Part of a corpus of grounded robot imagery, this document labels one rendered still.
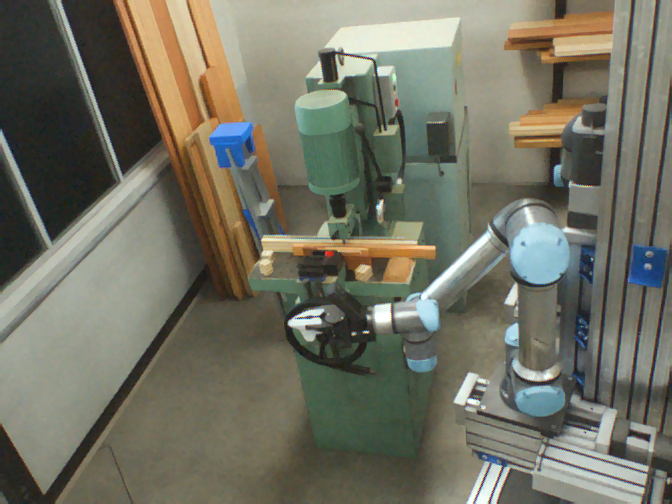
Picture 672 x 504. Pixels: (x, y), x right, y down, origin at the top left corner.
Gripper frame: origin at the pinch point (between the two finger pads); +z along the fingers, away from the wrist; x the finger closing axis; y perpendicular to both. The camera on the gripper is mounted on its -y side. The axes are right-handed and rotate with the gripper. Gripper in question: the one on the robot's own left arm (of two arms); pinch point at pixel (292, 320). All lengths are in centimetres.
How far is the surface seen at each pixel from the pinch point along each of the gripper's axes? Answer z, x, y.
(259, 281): 31, 68, 30
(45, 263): 131, 95, 27
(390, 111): -23, 102, -15
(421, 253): -28, 74, 29
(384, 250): -15, 76, 28
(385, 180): -18, 89, 6
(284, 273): 22, 70, 29
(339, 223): -2, 74, 13
